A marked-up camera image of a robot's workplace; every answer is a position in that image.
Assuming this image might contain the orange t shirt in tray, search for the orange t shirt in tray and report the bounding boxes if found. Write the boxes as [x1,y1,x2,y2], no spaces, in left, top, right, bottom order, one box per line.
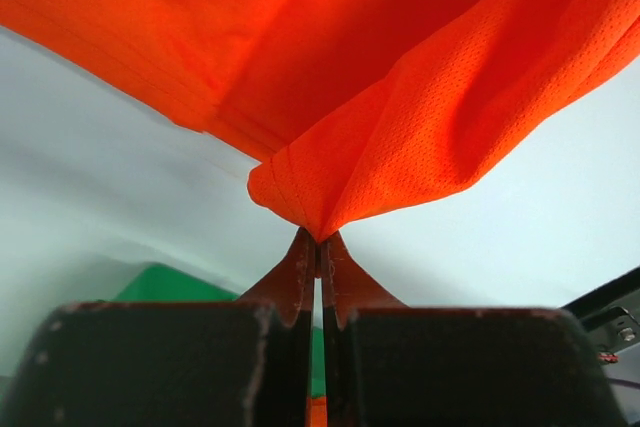
[305,396,328,427]

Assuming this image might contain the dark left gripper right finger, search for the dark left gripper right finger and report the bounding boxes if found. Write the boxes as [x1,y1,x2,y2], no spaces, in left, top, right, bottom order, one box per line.
[319,235,626,426]

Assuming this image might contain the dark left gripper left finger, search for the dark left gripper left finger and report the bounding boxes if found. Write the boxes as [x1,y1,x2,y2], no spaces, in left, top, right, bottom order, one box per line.
[1,230,316,426]

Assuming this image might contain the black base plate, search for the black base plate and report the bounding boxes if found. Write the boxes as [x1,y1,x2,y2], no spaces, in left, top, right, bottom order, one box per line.
[563,267,639,354]

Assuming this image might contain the orange t shirt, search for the orange t shirt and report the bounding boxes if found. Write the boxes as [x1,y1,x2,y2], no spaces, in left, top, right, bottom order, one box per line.
[305,396,328,427]
[1,0,639,240]

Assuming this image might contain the green plastic tray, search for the green plastic tray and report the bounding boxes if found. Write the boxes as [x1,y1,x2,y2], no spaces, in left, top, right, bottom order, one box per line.
[112,264,326,398]

